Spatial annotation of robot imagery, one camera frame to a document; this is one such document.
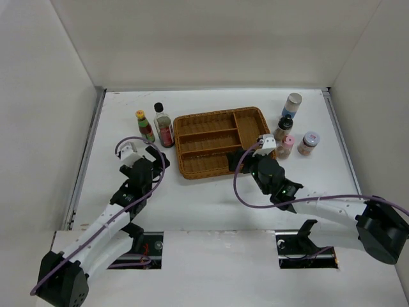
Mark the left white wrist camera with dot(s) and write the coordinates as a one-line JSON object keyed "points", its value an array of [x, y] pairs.
{"points": [[128, 154]]}

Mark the silver cap blue spice jar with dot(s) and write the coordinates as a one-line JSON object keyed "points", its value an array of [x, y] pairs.
{"points": [[292, 105]]}

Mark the aluminium table rail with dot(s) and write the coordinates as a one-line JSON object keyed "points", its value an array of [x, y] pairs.
{"points": [[342, 143], [79, 181]]}

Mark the left aluminium table rail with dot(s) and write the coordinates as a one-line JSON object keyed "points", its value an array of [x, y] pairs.
{"points": [[79, 181]]}

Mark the yellow cap red sauce bottle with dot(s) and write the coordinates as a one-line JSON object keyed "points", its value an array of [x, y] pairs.
{"points": [[144, 126]]}

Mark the black cap pepper grinder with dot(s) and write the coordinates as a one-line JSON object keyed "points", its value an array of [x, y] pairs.
{"points": [[284, 126]]}

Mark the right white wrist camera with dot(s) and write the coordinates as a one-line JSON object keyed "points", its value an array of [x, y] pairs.
{"points": [[267, 145]]}

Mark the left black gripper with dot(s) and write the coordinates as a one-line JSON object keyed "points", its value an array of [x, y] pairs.
{"points": [[153, 152]]}

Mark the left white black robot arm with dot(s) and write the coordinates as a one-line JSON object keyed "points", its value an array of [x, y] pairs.
{"points": [[65, 276]]}

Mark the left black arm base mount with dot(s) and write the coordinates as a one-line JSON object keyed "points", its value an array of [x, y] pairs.
{"points": [[143, 247]]}

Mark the black cap clear sauce bottle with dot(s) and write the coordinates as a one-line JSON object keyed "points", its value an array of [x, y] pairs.
{"points": [[164, 126]]}

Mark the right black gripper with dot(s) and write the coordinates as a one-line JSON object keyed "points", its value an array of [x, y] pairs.
{"points": [[232, 157]]}

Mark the pink cap spice jar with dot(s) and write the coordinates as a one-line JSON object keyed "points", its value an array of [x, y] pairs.
{"points": [[285, 147]]}

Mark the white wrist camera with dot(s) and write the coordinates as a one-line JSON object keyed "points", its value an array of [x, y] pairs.
{"points": [[267, 145], [128, 154]]}

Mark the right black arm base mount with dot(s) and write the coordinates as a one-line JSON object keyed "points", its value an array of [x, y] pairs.
{"points": [[296, 250]]}

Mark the clear lid red label jar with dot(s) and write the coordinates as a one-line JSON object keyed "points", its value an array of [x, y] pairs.
{"points": [[308, 143]]}

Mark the brown wicker divided tray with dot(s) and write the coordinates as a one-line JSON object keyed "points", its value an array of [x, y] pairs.
{"points": [[204, 140]]}

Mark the right aluminium table rail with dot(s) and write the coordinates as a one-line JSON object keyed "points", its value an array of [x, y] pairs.
{"points": [[342, 143]]}

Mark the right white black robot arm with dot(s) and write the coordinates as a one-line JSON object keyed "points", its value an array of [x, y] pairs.
{"points": [[369, 223]]}

